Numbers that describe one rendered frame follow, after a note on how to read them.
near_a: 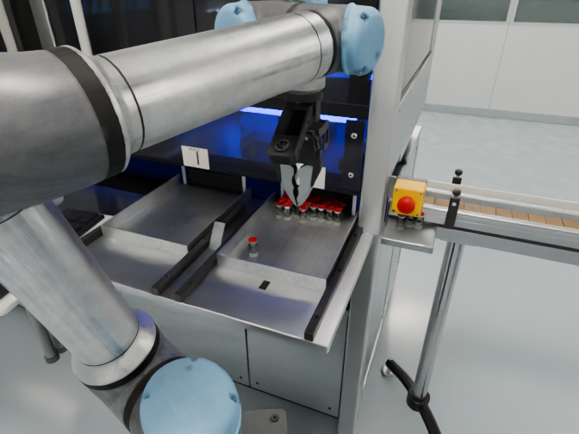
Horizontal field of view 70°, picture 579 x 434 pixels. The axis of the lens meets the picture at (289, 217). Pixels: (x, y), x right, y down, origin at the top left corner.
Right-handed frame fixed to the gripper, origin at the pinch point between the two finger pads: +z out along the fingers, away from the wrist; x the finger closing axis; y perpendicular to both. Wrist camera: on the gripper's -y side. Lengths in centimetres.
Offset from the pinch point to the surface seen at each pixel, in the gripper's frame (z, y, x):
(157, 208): 21, 19, 50
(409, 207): 9.7, 24.0, -19.0
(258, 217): 20.1, 22.8, 19.7
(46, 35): -22, 28, 86
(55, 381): 110, 6, 109
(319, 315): 19.6, -7.4, -7.6
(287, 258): 21.4, 9.7, 5.9
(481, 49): 34, 487, -43
